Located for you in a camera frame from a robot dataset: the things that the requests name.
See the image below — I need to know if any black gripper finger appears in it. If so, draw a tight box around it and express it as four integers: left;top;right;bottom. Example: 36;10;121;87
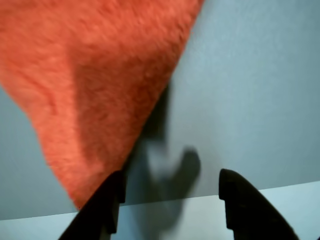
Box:
218;168;301;240
58;170;128;240

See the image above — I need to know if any orange terry towel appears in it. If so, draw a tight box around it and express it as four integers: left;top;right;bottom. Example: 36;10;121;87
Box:
0;0;206;210

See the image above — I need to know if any grey plastic mat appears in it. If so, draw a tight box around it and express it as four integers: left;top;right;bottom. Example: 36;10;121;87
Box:
0;0;320;222

